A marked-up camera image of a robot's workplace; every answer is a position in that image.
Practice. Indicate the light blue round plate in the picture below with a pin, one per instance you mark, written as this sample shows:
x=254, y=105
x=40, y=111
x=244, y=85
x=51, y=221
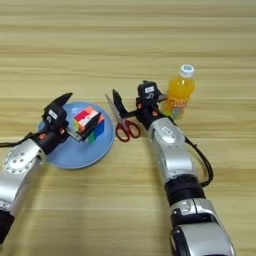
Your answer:
x=76, y=155

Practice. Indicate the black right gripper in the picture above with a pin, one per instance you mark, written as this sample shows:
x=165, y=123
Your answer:
x=148, y=111

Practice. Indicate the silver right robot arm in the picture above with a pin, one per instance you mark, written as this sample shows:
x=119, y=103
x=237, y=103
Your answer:
x=176, y=160

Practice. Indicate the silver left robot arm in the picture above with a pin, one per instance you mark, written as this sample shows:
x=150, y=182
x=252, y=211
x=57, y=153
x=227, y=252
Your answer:
x=18, y=176

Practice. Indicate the orange juice bottle white cap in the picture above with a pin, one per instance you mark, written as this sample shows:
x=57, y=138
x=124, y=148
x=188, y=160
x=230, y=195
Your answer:
x=180, y=91

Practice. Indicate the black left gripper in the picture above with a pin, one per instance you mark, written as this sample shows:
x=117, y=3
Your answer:
x=51, y=138

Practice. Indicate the multicoloured puzzle cube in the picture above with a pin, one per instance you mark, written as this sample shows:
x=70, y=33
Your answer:
x=87, y=117

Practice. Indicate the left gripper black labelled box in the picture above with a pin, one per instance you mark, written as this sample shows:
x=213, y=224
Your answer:
x=54, y=114

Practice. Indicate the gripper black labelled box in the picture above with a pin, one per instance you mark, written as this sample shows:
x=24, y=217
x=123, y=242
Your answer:
x=54, y=114
x=148, y=90

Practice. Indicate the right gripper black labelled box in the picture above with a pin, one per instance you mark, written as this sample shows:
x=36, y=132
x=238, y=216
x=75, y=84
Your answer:
x=148, y=90

